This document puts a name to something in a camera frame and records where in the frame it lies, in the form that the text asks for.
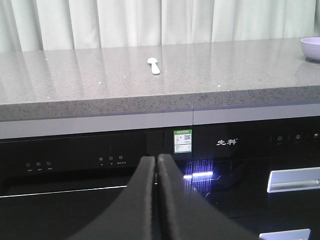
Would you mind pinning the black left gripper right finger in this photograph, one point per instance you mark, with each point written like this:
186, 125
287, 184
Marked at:
186, 215

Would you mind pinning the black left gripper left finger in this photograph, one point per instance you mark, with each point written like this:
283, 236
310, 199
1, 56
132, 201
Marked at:
129, 217

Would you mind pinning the mint green plastic spoon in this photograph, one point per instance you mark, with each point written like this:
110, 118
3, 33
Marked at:
154, 68

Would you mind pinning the purple plastic bowl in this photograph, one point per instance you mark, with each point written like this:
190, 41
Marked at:
311, 47

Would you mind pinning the black built-in dishwasher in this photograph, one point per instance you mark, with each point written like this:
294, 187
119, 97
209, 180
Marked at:
58, 175

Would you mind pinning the black disinfection cabinet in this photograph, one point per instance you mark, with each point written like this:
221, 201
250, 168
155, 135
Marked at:
260, 167

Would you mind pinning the white curtain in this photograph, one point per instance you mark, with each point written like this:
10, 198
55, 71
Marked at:
41, 25

